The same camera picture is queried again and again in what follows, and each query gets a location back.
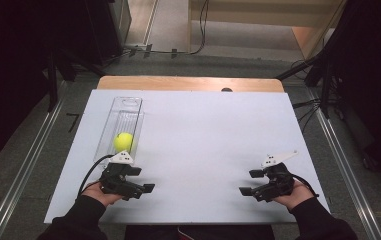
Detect black cabinet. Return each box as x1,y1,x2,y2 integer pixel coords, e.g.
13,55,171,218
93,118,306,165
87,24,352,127
57,0,133,65

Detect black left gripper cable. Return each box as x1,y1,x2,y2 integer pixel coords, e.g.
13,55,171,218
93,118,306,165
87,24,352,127
77,153,114,198

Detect black hanging cable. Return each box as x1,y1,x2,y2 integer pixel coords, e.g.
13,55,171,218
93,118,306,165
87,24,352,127
190,0,211,56

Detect clear plastic container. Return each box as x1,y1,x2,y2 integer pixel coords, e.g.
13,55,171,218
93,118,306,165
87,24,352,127
93,96,145,165

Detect wooden table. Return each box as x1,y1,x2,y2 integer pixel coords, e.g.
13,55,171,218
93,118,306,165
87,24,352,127
96,75,285,93

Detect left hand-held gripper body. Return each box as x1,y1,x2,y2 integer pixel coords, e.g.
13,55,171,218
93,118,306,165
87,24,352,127
98,150,144,202

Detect yellow tennis ball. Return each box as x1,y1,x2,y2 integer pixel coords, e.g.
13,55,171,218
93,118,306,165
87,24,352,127
113,132,135,154

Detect black stand legs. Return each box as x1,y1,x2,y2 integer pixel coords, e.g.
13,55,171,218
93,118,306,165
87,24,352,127
276,49,333,120
46,49,106,113

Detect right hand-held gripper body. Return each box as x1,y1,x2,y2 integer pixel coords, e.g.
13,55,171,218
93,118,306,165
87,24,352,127
251,150,299,203

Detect black floor cables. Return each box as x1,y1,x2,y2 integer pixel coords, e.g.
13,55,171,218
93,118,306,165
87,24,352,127
292,98,323,132

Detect person's left hand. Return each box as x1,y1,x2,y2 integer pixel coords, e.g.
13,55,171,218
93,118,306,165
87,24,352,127
81,181,124,208

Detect metal floor rail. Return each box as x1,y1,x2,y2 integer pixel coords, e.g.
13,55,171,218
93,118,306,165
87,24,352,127
0,81,68,240
306,88,381,240

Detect person's right hand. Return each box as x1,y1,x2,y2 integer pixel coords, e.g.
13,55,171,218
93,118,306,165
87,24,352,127
271,178,314,211

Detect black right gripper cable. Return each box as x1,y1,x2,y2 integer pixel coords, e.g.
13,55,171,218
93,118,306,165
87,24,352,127
290,172,320,198

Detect dark curtain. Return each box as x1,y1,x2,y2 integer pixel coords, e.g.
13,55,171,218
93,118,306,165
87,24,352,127
324,0,381,181
0,0,61,168

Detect light wooden furniture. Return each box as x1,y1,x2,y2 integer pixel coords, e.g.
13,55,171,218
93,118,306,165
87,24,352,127
187,0,348,62

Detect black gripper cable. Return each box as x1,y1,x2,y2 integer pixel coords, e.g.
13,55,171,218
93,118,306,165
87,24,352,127
77,153,114,198
290,172,320,198

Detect white table board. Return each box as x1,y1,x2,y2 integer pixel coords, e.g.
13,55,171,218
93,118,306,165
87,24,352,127
43,89,331,224

